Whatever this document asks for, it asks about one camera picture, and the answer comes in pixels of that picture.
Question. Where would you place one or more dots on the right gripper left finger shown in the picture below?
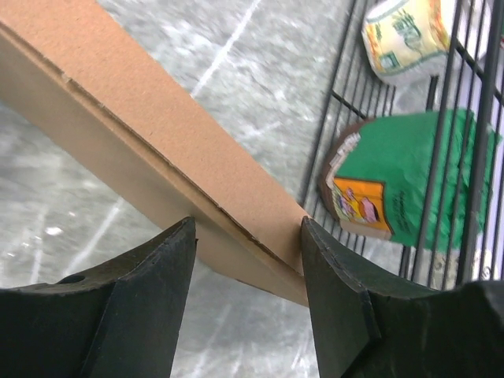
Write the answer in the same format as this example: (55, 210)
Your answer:
(121, 318)

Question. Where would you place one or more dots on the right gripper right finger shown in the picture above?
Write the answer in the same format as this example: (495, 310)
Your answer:
(368, 322)

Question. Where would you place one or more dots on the brown cardboard box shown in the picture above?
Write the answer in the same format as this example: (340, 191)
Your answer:
(70, 69)

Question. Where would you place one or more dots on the black wire basket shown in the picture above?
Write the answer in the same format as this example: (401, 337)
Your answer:
(473, 80)

